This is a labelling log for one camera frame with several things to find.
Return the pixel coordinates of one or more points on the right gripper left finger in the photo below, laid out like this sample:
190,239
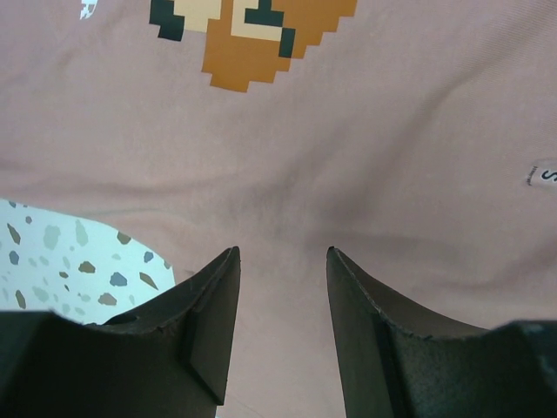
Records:
169,357

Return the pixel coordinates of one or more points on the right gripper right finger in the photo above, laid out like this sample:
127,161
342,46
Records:
399,359

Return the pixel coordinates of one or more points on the pink printed t-shirt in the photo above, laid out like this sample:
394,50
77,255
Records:
412,135

